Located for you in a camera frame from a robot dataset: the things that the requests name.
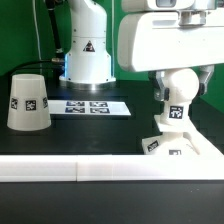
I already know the white marker sheet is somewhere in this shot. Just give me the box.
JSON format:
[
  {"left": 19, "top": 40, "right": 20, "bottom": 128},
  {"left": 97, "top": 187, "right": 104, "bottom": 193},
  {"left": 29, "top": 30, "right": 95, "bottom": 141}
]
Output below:
[{"left": 48, "top": 100, "right": 131, "bottom": 116}]

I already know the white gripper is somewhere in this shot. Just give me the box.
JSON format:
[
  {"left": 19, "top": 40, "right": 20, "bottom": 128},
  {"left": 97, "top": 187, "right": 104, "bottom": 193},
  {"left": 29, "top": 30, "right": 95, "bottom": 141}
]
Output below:
[{"left": 117, "top": 0, "right": 224, "bottom": 101}]

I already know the white lamp shade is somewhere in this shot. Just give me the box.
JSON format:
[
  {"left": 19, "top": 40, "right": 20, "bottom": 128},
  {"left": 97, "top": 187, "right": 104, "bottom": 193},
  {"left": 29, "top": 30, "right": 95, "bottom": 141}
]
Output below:
[{"left": 7, "top": 74, "right": 51, "bottom": 131}]

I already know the white lamp bulb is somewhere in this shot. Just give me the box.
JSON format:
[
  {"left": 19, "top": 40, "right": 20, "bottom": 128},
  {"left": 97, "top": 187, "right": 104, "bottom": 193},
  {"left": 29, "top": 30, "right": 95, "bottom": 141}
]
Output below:
[{"left": 161, "top": 68, "right": 199, "bottom": 126}]

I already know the white lamp base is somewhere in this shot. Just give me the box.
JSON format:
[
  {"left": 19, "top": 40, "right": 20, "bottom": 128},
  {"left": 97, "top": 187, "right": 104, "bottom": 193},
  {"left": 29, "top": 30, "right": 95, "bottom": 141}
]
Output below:
[{"left": 141, "top": 114, "right": 201, "bottom": 156}]

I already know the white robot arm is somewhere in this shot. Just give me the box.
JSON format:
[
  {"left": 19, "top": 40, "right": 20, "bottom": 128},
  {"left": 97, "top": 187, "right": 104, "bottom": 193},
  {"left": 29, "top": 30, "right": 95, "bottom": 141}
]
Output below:
[{"left": 60, "top": 0, "right": 224, "bottom": 101}]

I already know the black cable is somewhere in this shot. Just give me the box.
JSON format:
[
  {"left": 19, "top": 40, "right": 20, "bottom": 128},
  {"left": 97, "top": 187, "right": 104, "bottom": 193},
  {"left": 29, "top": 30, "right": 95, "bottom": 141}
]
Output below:
[{"left": 6, "top": 0, "right": 66, "bottom": 79}]

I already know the white cable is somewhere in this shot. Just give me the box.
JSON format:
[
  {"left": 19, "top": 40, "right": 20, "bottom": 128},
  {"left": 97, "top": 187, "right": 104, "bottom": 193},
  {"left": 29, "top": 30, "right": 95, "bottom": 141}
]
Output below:
[{"left": 31, "top": 0, "right": 43, "bottom": 75}]

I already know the white L-shaped fence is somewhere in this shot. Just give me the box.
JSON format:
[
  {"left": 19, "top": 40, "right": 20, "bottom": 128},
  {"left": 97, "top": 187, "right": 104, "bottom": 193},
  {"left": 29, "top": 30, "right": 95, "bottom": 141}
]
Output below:
[{"left": 0, "top": 128, "right": 224, "bottom": 183}]

